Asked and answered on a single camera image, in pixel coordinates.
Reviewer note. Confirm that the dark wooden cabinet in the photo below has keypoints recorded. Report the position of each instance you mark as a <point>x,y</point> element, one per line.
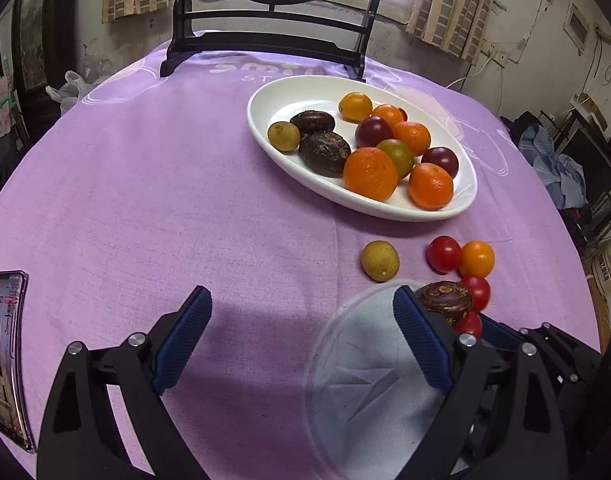
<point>35,45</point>

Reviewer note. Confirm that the blue clothes pile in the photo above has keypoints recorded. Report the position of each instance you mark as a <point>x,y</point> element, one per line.
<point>550,170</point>

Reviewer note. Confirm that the white wall outlet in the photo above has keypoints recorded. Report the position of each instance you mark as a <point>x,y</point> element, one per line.
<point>496,54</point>

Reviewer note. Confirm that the large mandarin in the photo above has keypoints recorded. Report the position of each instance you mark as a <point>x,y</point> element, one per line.
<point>370,174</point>

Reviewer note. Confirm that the cardboard box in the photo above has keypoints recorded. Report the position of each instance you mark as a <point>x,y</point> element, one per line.
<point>605,272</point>

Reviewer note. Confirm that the smartphone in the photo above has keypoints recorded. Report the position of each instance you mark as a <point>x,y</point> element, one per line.
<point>5,360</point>

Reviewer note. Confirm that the small smooth orange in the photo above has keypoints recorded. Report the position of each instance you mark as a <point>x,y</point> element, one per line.
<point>477,259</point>

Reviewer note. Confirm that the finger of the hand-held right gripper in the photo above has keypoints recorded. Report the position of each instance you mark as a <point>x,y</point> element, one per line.
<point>565,357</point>
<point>498,332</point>

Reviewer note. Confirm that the white oval plate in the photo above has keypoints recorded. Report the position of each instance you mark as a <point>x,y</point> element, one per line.
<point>285,97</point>

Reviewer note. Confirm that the black monitor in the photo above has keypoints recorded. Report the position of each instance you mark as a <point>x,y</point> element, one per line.
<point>600,152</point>

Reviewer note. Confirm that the green-yellow orange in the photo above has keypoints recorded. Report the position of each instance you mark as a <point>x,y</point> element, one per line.
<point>395,157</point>

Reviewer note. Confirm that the white plastic bag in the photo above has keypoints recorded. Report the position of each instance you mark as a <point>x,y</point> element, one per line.
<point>68,91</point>

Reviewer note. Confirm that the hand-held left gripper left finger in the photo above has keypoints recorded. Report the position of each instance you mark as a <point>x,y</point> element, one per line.
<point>183,340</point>

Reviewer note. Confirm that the brown passion fruit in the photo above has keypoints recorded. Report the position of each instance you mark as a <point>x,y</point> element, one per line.
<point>444,302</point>
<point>312,122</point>
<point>325,152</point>

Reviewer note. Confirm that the wall vent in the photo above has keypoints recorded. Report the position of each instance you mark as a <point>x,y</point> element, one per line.
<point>578,27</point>

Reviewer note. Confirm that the yellow-green longan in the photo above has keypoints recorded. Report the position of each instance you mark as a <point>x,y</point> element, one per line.
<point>283,136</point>
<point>379,260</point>

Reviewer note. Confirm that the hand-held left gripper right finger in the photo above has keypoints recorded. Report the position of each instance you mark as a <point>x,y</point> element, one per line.
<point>420,340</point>

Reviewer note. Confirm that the red cherry tomato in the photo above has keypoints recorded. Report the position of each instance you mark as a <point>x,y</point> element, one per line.
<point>468,324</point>
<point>444,254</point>
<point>475,292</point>

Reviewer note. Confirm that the large dark red plum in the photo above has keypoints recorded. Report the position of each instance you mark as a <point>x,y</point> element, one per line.
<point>374,131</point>

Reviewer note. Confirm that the purple printed tablecloth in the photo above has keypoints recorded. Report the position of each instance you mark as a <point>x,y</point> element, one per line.
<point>160,185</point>

